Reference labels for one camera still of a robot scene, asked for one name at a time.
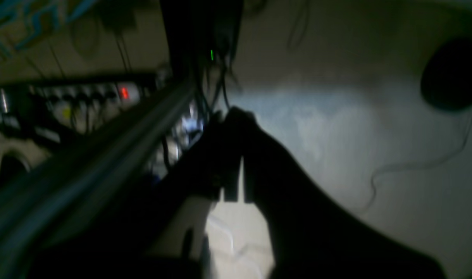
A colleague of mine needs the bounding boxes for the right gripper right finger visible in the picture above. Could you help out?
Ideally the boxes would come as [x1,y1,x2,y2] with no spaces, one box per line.
[225,107,446,279]

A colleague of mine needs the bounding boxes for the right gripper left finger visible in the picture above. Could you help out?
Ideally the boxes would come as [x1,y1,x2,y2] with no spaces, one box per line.
[158,112,236,202]

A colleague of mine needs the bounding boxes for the black round object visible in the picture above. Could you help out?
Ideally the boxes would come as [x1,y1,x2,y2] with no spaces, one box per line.
[420,37,472,112]

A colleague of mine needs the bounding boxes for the white power strip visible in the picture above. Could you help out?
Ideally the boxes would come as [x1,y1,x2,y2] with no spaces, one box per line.
[30,81,144,133]

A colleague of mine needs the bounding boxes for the aluminium frame rail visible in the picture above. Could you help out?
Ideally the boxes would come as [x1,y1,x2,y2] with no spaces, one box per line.
[0,78,196,278]

